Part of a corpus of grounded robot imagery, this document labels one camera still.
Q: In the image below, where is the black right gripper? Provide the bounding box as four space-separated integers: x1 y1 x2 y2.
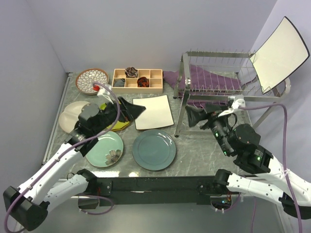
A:
183 101 231 155

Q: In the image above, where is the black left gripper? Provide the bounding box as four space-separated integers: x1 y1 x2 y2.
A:
93 96 146 135

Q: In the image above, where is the green scalloped plate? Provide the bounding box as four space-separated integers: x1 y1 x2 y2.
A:
100 103 131 132

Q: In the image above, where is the white square plate black rim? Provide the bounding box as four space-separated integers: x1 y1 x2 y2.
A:
133 95 174 130

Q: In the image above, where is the teal round plate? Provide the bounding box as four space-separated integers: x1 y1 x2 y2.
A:
132 129 176 171

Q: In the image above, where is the mint green flower plate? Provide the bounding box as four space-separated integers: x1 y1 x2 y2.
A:
86 132 124 168

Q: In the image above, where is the brown rimmed plate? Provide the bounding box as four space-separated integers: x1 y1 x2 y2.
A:
75 68 109 86

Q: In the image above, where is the cream divided plate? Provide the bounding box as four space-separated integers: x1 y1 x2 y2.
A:
58 101 89 133

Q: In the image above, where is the floral patterned round plate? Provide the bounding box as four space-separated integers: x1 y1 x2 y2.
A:
76 85 98 95

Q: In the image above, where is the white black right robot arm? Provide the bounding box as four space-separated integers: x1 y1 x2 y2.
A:
186 99 311 219

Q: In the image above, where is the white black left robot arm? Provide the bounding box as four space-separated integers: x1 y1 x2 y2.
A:
3 97 146 231

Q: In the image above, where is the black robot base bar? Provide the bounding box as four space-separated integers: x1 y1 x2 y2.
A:
82 176 230 205

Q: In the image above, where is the steel dish rack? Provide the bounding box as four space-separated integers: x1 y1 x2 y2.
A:
173 51 291 137

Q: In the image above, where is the wooden compartment tray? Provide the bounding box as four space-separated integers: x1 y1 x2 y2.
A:
112 68 163 94

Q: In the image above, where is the orange black rolled fabric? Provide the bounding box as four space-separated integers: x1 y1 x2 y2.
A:
137 77 150 88

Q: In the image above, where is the dark grey rolled fabric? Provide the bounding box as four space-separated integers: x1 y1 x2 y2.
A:
114 79 125 87

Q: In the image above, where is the purple cloth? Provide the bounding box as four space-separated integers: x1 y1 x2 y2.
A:
163 65 241 108

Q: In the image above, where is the brown patterned rolled fabric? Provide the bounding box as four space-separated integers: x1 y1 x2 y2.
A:
124 67 138 78

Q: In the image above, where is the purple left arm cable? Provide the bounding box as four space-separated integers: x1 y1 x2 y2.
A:
4 83 122 233

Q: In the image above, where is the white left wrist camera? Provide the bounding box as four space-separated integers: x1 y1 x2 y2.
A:
93 84 113 102

